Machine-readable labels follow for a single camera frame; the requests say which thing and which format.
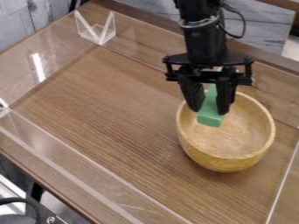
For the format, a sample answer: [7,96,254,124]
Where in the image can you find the green rectangular block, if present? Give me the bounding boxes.
[196,84,224,128]

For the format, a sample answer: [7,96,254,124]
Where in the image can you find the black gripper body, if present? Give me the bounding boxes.
[162,15,253,86]

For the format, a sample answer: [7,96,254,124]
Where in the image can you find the black table leg bracket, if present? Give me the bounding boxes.
[22,181,69,224]

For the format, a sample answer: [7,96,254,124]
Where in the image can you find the clear acrylic corner bracket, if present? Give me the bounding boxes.
[73,10,116,46]

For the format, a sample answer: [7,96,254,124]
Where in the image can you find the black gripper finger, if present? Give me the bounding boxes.
[178,76,205,112]
[216,78,236,115]

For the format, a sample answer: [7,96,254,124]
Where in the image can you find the brown wooden bowl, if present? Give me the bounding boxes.
[176,92,276,172]

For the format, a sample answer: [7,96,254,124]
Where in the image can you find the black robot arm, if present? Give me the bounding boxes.
[162,0,253,115]

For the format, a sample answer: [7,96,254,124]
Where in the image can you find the black cable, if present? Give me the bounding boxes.
[218,3,248,40]

